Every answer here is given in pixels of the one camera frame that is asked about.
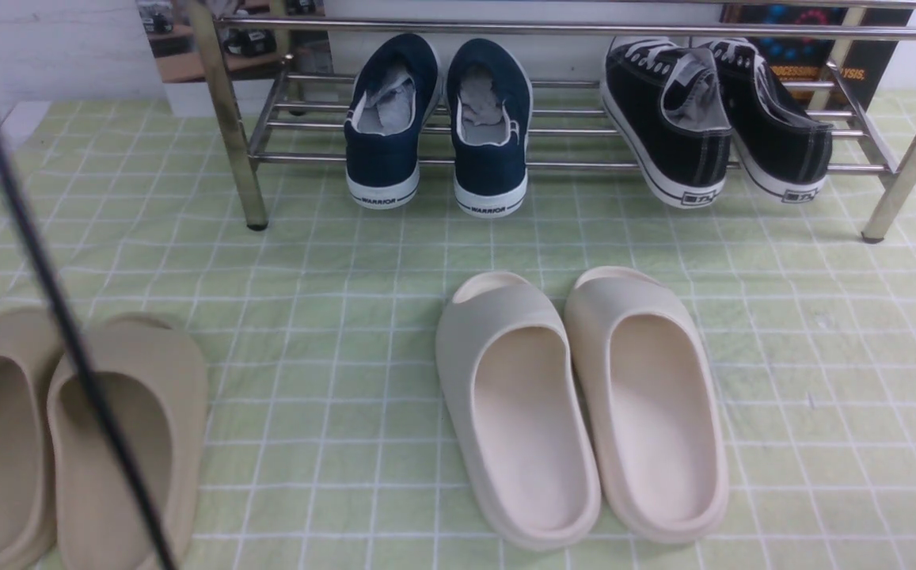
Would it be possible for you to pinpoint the navy slip-on shoe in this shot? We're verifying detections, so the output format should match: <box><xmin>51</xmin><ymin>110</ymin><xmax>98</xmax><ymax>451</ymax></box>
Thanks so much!
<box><xmin>343</xmin><ymin>33</ymin><xmax>443</xmax><ymax>210</ymax></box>
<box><xmin>444</xmin><ymin>37</ymin><xmax>534</xmax><ymax>218</ymax></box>

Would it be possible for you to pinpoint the steel shoe rack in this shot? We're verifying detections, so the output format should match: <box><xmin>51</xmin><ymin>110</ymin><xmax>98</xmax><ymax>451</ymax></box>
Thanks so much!
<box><xmin>188</xmin><ymin>1</ymin><xmax>916</xmax><ymax>243</ymax></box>

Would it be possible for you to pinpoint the left cream foam slide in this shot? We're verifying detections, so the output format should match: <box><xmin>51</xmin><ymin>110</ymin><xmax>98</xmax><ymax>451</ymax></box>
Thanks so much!
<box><xmin>435</xmin><ymin>271</ymin><xmax>602</xmax><ymax>551</ymax></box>

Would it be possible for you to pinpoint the cream foam slide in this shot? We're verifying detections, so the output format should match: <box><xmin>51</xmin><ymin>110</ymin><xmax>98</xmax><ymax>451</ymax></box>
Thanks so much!
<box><xmin>564</xmin><ymin>266</ymin><xmax>729</xmax><ymax>544</ymax></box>
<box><xmin>435</xmin><ymin>271</ymin><xmax>602</xmax><ymax>551</ymax></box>

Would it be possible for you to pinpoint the right cream foam slide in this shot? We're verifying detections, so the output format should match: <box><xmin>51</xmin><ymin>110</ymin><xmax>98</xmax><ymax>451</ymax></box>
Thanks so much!
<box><xmin>564</xmin><ymin>266</ymin><xmax>729</xmax><ymax>544</ymax></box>

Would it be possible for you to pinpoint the left black canvas sneaker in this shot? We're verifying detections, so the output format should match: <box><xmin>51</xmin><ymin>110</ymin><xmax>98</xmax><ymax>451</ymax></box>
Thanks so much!
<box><xmin>599</xmin><ymin>36</ymin><xmax>733</xmax><ymax>209</ymax></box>

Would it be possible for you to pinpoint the black canvas sneaker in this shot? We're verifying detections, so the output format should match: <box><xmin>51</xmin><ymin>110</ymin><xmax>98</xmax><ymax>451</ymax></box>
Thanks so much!
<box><xmin>695</xmin><ymin>37</ymin><xmax>834</xmax><ymax>204</ymax></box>
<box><xmin>599</xmin><ymin>36</ymin><xmax>733</xmax><ymax>209</ymax></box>

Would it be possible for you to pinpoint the wooden background shelf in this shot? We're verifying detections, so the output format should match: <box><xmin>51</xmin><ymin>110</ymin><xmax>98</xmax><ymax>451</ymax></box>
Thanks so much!
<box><xmin>138</xmin><ymin>0</ymin><xmax>325</xmax><ymax>86</ymax></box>

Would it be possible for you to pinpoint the right tan foam slide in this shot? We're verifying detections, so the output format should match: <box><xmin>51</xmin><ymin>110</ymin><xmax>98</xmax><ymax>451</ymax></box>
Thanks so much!
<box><xmin>48</xmin><ymin>313</ymin><xmax>208</xmax><ymax>569</ymax></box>

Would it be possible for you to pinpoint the tan foam slide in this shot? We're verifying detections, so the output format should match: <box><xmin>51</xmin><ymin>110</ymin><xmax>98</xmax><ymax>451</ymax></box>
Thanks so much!
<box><xmin>0</xmin><ymin>307</ymin><xmax>63</xmax><ymax>569</ymax></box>
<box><xmin>48</xmin><ymin>313</ymin><xmax>208</xmax><ymax>569</ymax></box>

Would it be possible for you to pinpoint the right black canvas sneaker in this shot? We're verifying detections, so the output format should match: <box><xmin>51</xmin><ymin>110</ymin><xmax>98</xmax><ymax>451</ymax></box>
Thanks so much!
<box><xmin>695</xmin><ymin>37</ymin><xmax>834</xmax><ymax>204</ymax></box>

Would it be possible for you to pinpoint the green checked tablecloth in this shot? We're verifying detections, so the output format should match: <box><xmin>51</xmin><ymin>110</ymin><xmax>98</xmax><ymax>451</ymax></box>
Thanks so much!
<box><xmin>13</xmin><ymin>101</ymin><xmax>916</xmax><ymax>569</ymax></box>

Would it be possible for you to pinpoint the dark printed poster board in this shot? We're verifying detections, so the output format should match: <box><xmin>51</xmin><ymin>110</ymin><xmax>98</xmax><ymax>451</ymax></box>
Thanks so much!
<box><xmin>720</xmin><ymin>5</ymin><xmax>911</xmax><ymax>108</ymax></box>

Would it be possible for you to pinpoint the left tan foam slide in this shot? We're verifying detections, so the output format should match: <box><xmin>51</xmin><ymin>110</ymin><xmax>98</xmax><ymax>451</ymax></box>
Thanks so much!
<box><xmin>0</xmin><ymin>307</ymin><xmax>63</xmax><ymax>569</ymax></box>

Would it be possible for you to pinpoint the black cable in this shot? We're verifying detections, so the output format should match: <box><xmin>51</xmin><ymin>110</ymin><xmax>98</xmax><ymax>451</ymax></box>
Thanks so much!
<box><xmin>0</xmin><ymin>4</ymin><xmax>180</xmax><ymax>570</ymax></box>

